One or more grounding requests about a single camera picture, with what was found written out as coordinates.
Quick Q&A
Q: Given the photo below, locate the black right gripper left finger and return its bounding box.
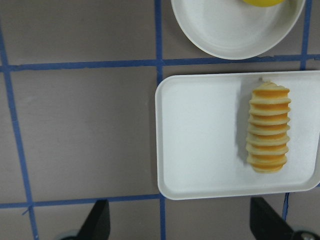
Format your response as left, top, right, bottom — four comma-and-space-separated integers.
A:
76, 200, 111, 240

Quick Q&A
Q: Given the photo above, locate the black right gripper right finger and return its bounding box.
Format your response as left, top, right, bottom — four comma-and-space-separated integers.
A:
250, 197, 294, 240

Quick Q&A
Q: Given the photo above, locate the cream round plate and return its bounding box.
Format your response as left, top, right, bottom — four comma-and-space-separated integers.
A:
171, 0, 305, 60

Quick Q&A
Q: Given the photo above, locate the white rectangular tray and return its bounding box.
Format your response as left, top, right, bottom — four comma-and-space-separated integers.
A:
155, 70, 320, 200

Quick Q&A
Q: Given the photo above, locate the yellow lemon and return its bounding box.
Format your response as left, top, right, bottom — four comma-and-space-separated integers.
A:
243, 0, 285, 8

